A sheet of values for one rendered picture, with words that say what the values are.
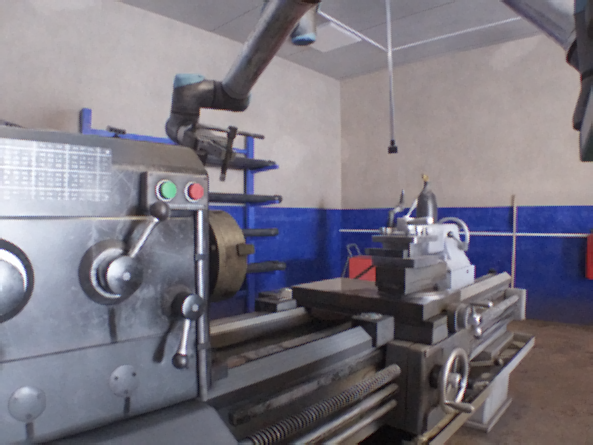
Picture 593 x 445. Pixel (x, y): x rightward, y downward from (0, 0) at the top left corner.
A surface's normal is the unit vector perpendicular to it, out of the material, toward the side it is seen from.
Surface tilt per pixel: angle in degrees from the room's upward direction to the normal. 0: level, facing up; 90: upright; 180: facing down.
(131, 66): 90
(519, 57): 90
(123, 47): 90
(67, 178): 90
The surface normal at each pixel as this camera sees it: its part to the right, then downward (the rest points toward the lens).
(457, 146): -0.68, 0.00
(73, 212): 0.73, 0.00
